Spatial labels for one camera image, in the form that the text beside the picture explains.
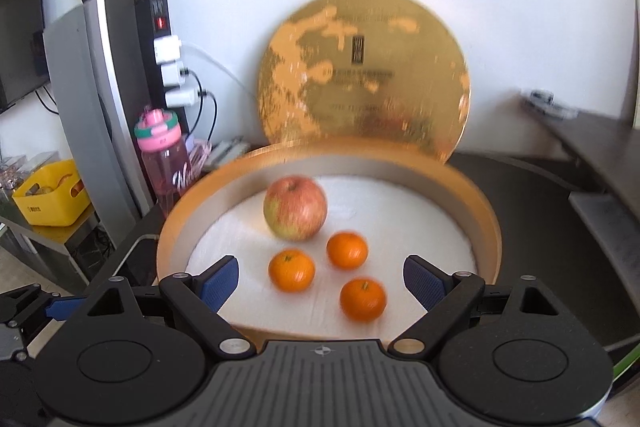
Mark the black charging cable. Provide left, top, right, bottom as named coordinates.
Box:
left=183, top=68, right=207, bottom=142
left=197, top=90, right=219, bottom=144

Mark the round gold box lid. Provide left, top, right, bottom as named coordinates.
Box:
left=257, top=0, right=472, bottom=166

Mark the tangle of floor cables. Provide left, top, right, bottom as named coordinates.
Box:
left=74, top=227, right=117, bottom=280

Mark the dark wooden desktop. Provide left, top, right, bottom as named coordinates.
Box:
left=27, top=146, right=640, bottom=360

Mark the white charging cable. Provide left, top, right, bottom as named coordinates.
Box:
left=182, top=41, right=262, bottom=102

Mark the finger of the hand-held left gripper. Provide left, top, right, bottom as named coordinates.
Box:
left=0, top=284, right=87, bottom=326

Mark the smartphone with pale case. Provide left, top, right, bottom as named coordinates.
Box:
left=112, top=234, right=161, bottom=284

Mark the white charger plug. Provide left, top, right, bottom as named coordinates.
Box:
left=165, top=88, right=199, bottom=108
left=153, top=35, right=184, bottom=66
left=160, top=62, right=189, bottom=89

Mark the green lanyard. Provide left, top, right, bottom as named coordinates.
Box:
left=612, top=341, right=640, bottom=389

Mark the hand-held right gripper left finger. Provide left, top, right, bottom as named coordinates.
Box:
left=85, top=255, right=256, bottom=361

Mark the grey tray under shelf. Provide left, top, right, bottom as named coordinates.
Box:
left=567, top=192, right=640, bottom=309

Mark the grey side table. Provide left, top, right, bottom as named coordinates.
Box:
left=0, top=211, right=102, bottom=289

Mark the yellow plastic basket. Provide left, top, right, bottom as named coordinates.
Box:
left=11, top=159, right=92, bottom=227

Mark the black flat screen monitor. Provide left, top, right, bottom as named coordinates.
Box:
left=0, top=0, right=52, bottom=114

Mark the dark wooden desk shelf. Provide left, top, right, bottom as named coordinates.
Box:
left=520, top=106, right=640, bottom=194

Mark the pink water bottle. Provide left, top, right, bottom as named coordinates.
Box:
left=133, top=107, right=194, bottom=216

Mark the silver computer monitor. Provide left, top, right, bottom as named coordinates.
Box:
left=42, top=0, right=157, bottom=221

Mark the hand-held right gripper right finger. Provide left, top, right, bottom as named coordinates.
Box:
left=388, top=254, right=564, bottom=358

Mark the clear plastic container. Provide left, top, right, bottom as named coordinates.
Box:
left=0, top=152, right=62, bottom=188

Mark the red yellow apple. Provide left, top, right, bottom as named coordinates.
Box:
left=263, top=175, right=329, bottom=242

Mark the small item in clear wrap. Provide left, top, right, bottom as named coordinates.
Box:
left=522, top=89, right=579, bottom=116

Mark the small orange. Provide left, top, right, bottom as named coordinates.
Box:
left=340, top=278, right=389, bottom=323
left=326, top=231, right=370, bottom=271
left=268, top=249, right=317, bottom=293

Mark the black power strip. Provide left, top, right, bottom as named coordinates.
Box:
left=132, top=0, right=190, bottom=134

